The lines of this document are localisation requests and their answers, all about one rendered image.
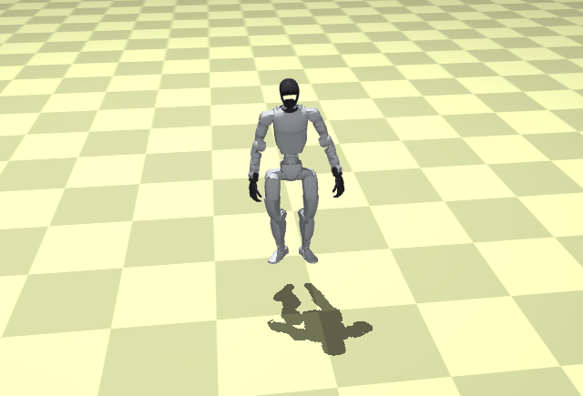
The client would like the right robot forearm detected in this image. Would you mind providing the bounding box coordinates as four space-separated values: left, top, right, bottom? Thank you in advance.
248 141 261 179

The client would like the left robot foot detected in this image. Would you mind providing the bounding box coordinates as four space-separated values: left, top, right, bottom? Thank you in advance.
299 246 318 264

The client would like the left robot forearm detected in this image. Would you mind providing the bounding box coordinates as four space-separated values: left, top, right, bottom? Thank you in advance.
324 135 342 173

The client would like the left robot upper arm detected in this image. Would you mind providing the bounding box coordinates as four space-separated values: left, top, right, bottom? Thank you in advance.
305 107 330 147

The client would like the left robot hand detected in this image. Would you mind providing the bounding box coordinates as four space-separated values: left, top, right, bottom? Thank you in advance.
332 167 344 198

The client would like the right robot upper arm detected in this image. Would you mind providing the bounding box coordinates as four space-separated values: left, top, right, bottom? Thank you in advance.
254 110 274 151

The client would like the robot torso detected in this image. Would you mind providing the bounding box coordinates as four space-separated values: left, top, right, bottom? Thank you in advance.
273 104 308 181

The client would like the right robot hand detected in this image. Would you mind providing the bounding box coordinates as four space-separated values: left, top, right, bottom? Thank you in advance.
249 172 261 202

